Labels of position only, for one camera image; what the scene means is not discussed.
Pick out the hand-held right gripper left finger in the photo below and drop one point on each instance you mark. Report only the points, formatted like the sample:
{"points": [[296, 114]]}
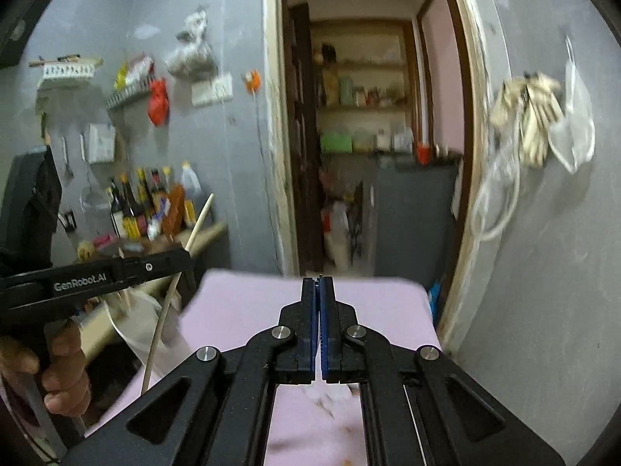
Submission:
{"points": [[310, 330]]}

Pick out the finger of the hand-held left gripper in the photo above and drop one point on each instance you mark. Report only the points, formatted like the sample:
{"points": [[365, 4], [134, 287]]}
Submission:
{"points": [[165, 264]]}

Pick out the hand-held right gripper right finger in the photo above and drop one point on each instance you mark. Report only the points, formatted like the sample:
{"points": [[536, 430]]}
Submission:
{"points": [[327, 330]]}

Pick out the wooden chopstick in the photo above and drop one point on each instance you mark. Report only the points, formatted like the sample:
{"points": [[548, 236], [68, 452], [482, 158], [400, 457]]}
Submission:
{"points": [[165, 308]]}

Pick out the white plastic utensil holder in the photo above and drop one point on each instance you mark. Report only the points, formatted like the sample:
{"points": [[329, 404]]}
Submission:
{"points": [[140, 330]]}

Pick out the person's left hand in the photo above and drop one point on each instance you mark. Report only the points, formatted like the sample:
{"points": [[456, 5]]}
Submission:
{"points": [[68, 374]]}

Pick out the pink tablecloth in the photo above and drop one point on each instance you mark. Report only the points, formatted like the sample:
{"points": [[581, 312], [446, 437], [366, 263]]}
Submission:
{"points": [[291, 296]]}

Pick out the beige kitchen counter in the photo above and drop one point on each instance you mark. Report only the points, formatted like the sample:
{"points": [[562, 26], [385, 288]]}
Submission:
{"points": [[208, 233]]}

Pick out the row of condiment bottles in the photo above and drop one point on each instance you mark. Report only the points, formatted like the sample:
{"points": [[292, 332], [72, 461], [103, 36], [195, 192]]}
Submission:
{"points": [[145, 204]]}

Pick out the hanging metal strainer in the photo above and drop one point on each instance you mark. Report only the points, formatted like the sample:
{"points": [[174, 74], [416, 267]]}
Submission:
{"points": [[94, 194]]}

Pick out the white plastic jug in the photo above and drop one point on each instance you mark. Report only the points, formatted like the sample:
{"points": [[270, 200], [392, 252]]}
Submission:
{"points": [[336, 238]]}

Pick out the hanging metal spatula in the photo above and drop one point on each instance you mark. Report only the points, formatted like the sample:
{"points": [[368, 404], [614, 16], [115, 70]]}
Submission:
{"points": [[67, 160]]}

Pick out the grey cabinet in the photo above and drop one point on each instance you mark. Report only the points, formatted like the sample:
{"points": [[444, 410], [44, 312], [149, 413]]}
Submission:
{"points": [[412, 213]]}

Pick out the red plastic bag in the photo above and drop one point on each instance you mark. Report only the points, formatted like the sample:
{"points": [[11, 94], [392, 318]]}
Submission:
{"points": [[158, 104]]}

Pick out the green box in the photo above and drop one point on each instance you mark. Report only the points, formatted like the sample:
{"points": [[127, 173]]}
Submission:
{"points": [[335, 141]]}

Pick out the dark wooden door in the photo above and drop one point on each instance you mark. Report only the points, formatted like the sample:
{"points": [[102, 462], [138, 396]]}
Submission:
{"points": [[301, 131]]}

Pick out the red cup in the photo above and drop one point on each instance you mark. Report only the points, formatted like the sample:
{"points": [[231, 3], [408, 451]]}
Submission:
{"points": [[422, 154]]}

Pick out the grey plastic bag bundle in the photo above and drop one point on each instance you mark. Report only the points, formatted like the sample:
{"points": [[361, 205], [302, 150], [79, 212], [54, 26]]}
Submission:
{"points": [[191, 53]]}

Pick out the wooden storage shelf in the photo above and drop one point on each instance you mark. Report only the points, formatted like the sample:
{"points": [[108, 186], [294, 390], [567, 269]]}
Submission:
{"points": [[359, 107]]}

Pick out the white work gloves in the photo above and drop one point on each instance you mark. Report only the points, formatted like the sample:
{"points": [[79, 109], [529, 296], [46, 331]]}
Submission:
{"points": [[529, 116]]}

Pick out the clear plastic bag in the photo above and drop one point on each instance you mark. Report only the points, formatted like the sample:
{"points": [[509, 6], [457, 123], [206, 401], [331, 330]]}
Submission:
{"points": [[575, 131]]}

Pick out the black wall socket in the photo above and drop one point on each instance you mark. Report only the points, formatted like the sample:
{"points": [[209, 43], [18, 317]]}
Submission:
{"points": [[68, 219]]}

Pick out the wooden door frame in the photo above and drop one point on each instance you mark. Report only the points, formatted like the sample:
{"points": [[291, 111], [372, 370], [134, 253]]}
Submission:
{"points": [[274, 155]]}

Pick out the wall shelf with packets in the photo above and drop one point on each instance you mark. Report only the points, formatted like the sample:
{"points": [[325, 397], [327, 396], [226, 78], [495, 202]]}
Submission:
{"points": [[131, 87]]}

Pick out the white wall power strip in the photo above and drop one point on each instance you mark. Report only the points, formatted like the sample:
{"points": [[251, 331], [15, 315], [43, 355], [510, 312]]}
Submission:
{"points": [[212, 90]]}

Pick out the orange wall hook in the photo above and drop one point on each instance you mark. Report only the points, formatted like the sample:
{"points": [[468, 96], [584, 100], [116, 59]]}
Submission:
{"points": [[252, 80]]}

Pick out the white wall rack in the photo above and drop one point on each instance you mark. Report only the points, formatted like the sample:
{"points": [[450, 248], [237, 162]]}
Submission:
{"points": [[65, 69]]}

